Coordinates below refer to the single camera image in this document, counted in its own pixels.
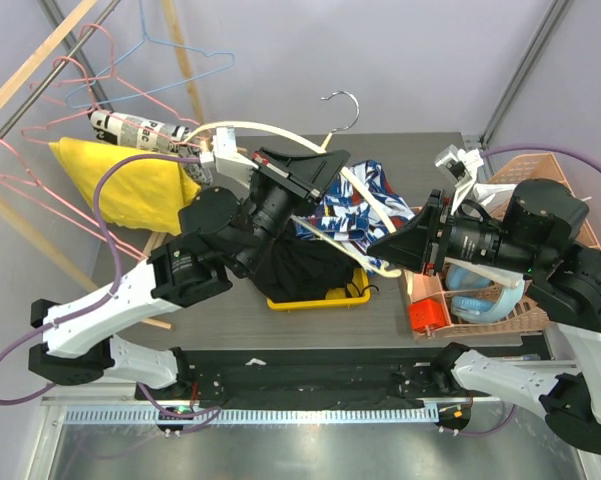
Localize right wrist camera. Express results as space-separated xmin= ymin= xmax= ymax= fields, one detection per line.
xmin=434 ymin=145 xmax=484 ymax=204

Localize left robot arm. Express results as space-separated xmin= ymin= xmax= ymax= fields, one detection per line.
xmin=28 ymin=148 xmax=350 ymax=400

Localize yellow garment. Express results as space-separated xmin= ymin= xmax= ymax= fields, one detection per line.
xmin=49 ymin=137 xmax=201 ymax=235

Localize newspaper print trousers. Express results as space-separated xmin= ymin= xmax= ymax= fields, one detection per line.
xmin=88 ymin=110 xmax=200 ymax=158

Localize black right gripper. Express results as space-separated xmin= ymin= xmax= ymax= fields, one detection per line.
xmin=368 ymin=186 xmax=544 ymax=274

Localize yellow plastic tray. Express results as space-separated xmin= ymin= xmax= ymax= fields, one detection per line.
xmin=266 ymin=268 xmax=377 ymax=312

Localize peach file rack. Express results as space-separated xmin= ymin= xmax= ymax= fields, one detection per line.
xmin=446 ymin=153 xmax=601 ymax=332

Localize cream plastic hanger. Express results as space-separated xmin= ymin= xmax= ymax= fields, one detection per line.
xmin=184 ymin=90 xmax=404 ymax=279

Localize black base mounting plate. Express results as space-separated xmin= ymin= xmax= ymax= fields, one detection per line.
xmin=134 ymin=334 xmax=554 ymax=411

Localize black trousers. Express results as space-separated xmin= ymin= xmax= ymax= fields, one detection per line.
xmin=250 ymin=221 xmax=378 ymax=303

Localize white papers in rack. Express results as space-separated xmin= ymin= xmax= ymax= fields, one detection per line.
xmin=472 ymin=182 xmax=594 ymax=206

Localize light blue headphones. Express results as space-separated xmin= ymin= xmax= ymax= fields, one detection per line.
xmin=445 ymin=265 xmax=525 ymax=325

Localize orange cube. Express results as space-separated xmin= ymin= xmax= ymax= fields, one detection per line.
xmin=408 ymin=298 xmax=450 ymax=335

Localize pink wire hanger with newsprint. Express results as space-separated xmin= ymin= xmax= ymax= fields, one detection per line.
xmin=20 ymin=60 xmax=199 ymax=156

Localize wooden clothes rack frame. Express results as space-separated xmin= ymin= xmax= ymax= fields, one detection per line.
xmin=0 ymin=0 xmax=206 ymax=331

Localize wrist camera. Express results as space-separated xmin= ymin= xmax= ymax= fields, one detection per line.
xmin=199 ymin=126 xmax=256 ymax=187
xmin=434 ymin=145 xmax=484 ymax=204

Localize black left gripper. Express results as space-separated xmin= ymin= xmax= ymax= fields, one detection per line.
xmin=234 ymin=150 xmax=351 ymax=279

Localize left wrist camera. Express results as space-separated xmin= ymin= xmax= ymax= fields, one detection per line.
xmin=199 ymin=126 xmax=256 ymax=187

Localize blue white patterned garment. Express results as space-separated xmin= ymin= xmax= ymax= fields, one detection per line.
xmin=293 ymin=160 xmax=414 ymax=273

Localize peach compartment desk organizer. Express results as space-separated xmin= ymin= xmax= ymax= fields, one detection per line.
xmin=402 ymin=264 xmax=525 ymax=338

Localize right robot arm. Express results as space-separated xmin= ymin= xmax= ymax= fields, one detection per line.
xmin=369 ymin=179 xmax=601 ymax=456

